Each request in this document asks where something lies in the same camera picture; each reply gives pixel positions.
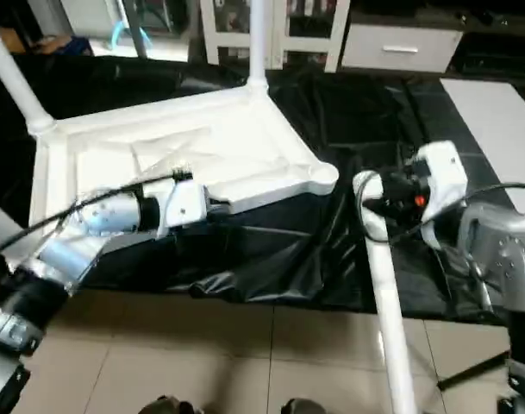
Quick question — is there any black work mat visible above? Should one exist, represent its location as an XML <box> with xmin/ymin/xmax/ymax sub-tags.
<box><xmin>0</xmin><ymin>56</ymin><xmax>525</xmax><ymax>324</ymax></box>

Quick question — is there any white plastic table leg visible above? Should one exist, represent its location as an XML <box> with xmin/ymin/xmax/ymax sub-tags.
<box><xmin>352</xmin><ymin>169</ymin><xmax>420</xmax><ymax>414</ymax></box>
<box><xmin>243</xmin><ymin>0</ymin><xmax>272</xmax><ymax>94</ymax></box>
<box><xmin>0</xmin><ymin>13</ymin><xmax>56</xmax><ymax>135</ymax></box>

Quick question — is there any light blue hose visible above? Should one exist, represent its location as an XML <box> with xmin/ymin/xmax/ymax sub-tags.
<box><xmin>109</xmin><ymin>17</ymin><xmax>155</xmax><ymax>54</ymax></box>

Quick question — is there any black stand leg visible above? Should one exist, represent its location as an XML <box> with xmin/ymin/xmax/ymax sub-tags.
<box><xmin>436</xmin><ymin>349</ymin><xmax>513</xmax><ymax>393</ymax></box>

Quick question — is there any white low drawer unit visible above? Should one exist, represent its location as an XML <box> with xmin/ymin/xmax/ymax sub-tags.
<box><xmin>340</xmin><ymin>22</ymin><xmax>463</xmax><ymax>74</ymax></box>

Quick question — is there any dark robot foot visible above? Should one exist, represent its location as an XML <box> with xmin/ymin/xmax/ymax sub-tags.
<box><xmin>279</xmin><ymin>398</ymin><xmax>332</xmax><ymax>414</ymax></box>
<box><xmin>141</xmin><ymin>397</ymin><xmax>203</xmax><ymax>414</ymax></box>

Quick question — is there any white plastic table top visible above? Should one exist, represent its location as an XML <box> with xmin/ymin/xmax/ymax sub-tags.
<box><xmin>25</xmin><ymin>82</ymin><xmax>341</xmax><ymax>260</ymax></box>

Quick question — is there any white sheet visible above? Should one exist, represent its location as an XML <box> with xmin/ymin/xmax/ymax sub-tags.
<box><xmin>439</xmin><ymin>78</ymin><xmax>525</xmax><ymax>195</ymax></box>

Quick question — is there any dark robot right foot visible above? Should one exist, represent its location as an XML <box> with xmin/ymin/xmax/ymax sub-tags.
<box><xmin>279</xmin><ymin>398</ymin><xmax>332</xmax><ymax>414</ymax></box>

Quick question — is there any white glass-door cabinet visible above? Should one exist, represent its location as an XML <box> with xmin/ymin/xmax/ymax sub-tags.
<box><xmin>197</xmin><ymin>0</ymin><xmax>351</xmax><ymax>74</ymax></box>

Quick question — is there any grey metal pole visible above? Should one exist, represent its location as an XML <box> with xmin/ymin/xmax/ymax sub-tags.
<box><xmin>120</xmin><ymin>0</ymin><xmax>151</xmax><ymax>60</ymax></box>

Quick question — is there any dark robot left foot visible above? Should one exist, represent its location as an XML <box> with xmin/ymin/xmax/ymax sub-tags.
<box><xmin>141</xmin><ymin>397</ymin><xmax>203</xmax><ymax>414</ymax></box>

